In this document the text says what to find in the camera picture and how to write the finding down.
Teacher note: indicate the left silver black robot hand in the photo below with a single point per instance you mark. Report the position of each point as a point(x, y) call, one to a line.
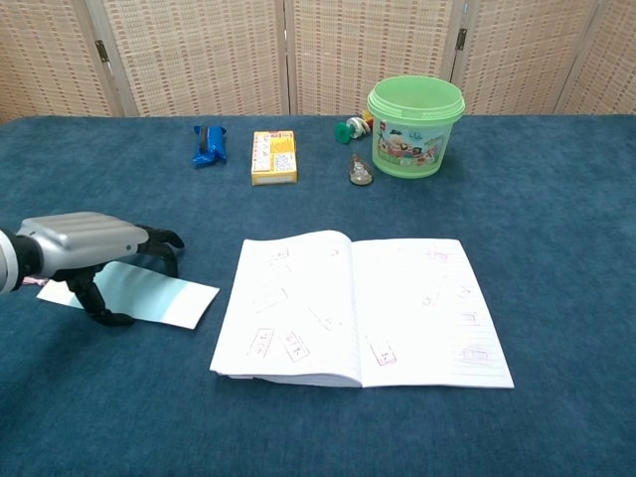
point(84, 238)

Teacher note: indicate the teal white bookmark with tassel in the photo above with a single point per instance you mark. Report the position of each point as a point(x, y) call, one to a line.
point(164, 303)

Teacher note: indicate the white stamped exercise book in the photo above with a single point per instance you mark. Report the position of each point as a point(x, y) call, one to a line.
point(422, 323)

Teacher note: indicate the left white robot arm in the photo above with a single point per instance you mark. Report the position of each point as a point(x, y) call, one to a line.
point(7, 268)

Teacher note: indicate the blue snack packet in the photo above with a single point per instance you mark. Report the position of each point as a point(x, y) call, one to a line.
point(211, 146)

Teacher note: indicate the blue felt table cover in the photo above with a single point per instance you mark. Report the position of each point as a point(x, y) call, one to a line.
point(99, 397)

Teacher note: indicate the metal screen hinge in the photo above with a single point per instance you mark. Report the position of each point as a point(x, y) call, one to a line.
point(102, 50)
point(461, 39)

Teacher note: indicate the yellow cardboard box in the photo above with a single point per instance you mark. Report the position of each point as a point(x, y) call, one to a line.
point(273, 159)

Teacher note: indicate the woven folding screen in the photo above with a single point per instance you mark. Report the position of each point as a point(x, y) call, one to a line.
point(199, 49)

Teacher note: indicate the colourful toy with green cap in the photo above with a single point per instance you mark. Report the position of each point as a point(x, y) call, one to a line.
point(343, 133)

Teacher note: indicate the clear correction tape dispenser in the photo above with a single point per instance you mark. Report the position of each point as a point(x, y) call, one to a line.
point(360, 171)

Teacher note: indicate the green plastic bucket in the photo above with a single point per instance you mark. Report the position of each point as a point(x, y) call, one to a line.
point(412, 149)

